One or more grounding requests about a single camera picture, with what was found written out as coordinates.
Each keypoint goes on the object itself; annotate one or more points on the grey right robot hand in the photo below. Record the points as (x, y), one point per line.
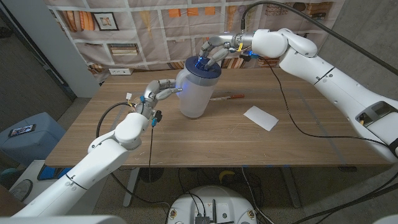
(220, 42)

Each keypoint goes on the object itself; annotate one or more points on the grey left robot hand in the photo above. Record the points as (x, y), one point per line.
(155, 90)

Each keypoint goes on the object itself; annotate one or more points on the dark blue pitcher lid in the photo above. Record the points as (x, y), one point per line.
(214, 73)

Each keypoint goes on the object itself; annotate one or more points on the translucent plastic pitcher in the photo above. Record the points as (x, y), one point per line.
(196, 99)

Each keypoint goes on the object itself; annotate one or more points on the white left shoulder cover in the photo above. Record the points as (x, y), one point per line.
(62, 220)

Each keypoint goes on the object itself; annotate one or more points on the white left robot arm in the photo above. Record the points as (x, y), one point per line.
(99, 161)

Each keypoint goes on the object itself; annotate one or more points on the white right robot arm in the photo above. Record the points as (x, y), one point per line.
(326, 77)

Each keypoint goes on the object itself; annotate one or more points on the white right shoulder cover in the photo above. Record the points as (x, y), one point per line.
(387, 219)

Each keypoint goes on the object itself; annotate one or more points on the printed bookshelf backdrop cloth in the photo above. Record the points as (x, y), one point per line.
(155, 31)

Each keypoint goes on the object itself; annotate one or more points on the black round floor object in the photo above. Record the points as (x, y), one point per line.
(151, 175)

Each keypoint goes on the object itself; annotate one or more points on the white paper sheet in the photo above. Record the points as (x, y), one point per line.
(259, 117)

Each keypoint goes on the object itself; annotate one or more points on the white table leg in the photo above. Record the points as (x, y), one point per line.
(130, 189)

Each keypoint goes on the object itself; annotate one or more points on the yellow object under table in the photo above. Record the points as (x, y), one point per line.
(226, 175)

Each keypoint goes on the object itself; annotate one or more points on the white robot torso base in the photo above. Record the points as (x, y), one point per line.
(214, 199)

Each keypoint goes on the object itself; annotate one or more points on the blue storage box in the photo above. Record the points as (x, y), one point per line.
(31, 146)

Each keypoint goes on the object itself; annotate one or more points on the black smartphone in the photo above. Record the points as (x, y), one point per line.
(22, 130)

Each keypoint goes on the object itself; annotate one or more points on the grey table leg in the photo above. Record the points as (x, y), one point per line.
(292, 189)

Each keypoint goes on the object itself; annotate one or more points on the grey sneaker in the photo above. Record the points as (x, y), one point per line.
(21, 189)

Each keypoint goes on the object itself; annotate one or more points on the white wall power outlet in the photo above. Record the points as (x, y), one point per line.
(120, 71)

